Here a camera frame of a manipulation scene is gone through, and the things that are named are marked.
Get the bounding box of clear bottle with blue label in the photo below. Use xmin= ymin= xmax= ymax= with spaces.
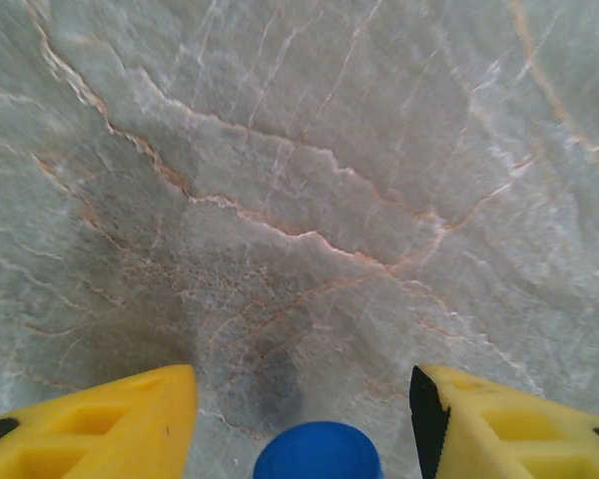
xmin=253 ymin=421 xmax=383 ymax=479

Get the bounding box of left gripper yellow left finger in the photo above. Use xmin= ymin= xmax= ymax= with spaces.
xmin=0 ymin=363 xmax=200 ymax=479

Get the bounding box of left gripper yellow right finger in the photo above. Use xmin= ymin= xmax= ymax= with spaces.
xmin=409 ymin=363 xmax=599 ymax=479

